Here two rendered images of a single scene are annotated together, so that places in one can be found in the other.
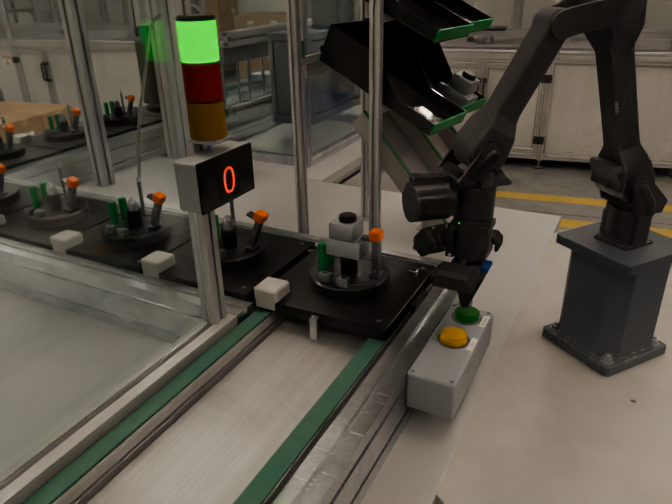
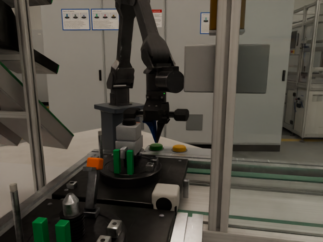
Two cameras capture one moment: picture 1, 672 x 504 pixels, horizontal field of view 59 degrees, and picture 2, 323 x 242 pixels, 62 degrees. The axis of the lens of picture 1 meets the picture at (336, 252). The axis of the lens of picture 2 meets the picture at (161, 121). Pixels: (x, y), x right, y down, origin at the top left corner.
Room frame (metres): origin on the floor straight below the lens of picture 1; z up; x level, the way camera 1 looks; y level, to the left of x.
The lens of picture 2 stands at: (1.02, 0.54, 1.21)
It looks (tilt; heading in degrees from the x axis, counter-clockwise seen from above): 12 degrees down; 253
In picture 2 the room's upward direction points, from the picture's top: straight up
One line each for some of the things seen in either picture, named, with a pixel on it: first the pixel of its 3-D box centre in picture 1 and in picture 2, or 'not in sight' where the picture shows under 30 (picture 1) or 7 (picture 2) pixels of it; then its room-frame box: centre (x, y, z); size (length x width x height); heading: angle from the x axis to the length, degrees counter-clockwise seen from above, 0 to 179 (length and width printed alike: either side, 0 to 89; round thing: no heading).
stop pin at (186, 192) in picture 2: (314, 327); (186, 188); (0.81, 0.04, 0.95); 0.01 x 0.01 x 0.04; 62
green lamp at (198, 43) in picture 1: (198, 40); not in sight; (0.80, 0.17, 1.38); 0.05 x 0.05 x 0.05
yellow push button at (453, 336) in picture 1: (453, 338); (179, 149); (0.74, -0.17, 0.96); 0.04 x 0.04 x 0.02
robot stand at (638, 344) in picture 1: (611, 293); (121, 130); (0.87, -0.46, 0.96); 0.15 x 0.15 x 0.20; 26
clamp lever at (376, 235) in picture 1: (372, 250); not in sight; (0.90, -0.06, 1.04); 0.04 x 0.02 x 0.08; 62
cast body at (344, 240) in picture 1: (342, 233); (128, 136); (0.92, -0.01, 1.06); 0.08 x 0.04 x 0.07; 62
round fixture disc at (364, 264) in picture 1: (349, 275); (130, 169); (0.92, -0.02, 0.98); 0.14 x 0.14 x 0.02
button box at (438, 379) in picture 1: (452, 355); (179, 159); (0.74, -0.17, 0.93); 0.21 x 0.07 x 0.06; 152
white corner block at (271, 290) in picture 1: (272, 293); (166, 199); (0.88, 0.11, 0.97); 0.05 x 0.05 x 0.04; 62
